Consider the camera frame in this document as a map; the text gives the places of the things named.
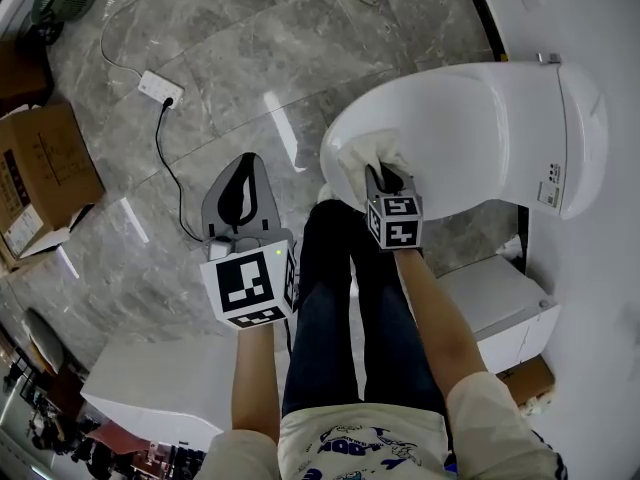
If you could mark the white square box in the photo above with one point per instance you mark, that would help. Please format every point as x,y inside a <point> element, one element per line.
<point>495,303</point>

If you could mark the white power strip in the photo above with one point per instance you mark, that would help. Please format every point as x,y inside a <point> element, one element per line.
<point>160,89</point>

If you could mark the small brown cardboard box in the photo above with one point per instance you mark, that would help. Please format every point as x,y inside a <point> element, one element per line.
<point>527,380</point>

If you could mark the person's left forearm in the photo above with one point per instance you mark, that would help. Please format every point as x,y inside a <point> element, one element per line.
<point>256,378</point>

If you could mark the white cloth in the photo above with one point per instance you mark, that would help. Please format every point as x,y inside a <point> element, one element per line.
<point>357,163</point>

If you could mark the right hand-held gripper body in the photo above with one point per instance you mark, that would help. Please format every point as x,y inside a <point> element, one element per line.
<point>400,228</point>

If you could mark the white toilet lid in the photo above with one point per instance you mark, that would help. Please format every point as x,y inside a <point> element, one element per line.
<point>430,118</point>

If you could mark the person's dark blue jeans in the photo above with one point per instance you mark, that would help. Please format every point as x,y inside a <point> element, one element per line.
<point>345,318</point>

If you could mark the white toilet body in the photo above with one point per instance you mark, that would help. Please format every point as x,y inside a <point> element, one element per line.
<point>575,133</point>

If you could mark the dark brown cabinet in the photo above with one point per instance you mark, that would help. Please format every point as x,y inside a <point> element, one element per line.
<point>22,73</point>

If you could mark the person's right forearm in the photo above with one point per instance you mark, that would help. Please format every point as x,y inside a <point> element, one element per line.
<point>440,323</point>

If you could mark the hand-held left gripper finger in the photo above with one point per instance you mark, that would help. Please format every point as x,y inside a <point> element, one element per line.
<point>211,203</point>
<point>267,203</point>

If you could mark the chrome flush button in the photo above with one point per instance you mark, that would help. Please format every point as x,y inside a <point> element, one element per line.
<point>548,58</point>

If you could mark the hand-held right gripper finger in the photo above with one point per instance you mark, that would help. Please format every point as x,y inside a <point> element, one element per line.
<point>372,183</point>
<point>396,180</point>

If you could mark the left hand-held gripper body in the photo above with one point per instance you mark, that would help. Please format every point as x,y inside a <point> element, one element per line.
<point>247,288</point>

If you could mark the person's white shoe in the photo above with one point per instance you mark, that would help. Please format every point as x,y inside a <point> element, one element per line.
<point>327,193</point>

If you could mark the white low platform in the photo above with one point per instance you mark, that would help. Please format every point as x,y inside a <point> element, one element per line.
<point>160,383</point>

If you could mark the person's cream printed shirt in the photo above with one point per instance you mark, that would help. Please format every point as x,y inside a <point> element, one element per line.
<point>370,443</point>

